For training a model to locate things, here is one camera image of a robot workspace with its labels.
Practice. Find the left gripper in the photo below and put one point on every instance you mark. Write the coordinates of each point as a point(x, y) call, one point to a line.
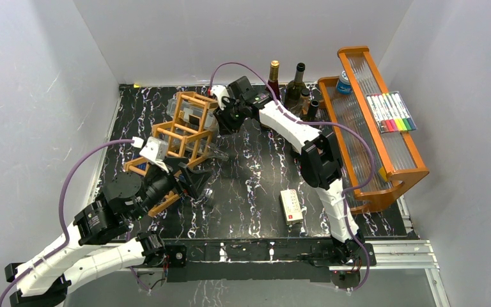
point(195, 179)

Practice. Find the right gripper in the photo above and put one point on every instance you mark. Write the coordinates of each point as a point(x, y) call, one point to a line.
point(226, 126)

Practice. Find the clear black-cap bottle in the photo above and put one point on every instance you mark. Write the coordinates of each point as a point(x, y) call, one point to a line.
point(191, 114)

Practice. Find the brown gold-cap wine bottle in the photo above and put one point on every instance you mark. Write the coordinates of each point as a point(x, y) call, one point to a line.
point(273, 81)

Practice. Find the dark green silver-cap wine bottle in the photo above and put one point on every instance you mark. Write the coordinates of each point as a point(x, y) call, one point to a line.
point(294, 89)

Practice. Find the dark green black-cap wine bottle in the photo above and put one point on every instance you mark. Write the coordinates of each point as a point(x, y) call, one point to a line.
point(311, 112)

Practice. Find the clear square blue-label bottle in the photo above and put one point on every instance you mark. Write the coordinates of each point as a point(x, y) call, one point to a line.
point(205, 197)

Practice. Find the clear labelled liquor bottle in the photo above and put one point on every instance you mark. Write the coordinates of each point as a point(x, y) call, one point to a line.
point(302, 105)

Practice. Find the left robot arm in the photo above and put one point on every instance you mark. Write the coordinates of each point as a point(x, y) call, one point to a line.
point(74, 259)

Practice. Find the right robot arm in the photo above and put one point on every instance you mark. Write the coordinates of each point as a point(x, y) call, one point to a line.
point(320, 156)

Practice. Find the wooden wine rack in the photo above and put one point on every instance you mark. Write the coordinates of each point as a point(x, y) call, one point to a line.
point(186, 144)

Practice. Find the white rectangular box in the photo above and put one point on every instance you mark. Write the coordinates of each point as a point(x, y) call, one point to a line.
point(291, 206)

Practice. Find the blue-label can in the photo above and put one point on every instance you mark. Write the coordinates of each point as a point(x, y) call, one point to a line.
point(343, 85)

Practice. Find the orange tiered shelf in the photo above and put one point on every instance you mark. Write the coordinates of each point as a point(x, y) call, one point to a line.
point(396, 151)

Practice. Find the yellow sponge block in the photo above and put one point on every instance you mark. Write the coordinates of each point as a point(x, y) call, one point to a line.
point(382, 174)

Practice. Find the coloured marker pack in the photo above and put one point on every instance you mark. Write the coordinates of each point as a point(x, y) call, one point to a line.
point(390, 113)

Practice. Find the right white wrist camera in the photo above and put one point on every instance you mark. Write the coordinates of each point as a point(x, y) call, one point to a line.
point(218, 92)

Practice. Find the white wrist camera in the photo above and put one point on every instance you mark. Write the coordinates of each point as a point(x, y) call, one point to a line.
point(152, 153)
point(218, 92)

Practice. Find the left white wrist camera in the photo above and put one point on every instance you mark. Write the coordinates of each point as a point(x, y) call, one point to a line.
point(152, 153)

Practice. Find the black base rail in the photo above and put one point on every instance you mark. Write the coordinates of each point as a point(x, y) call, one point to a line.
point(305, 258)

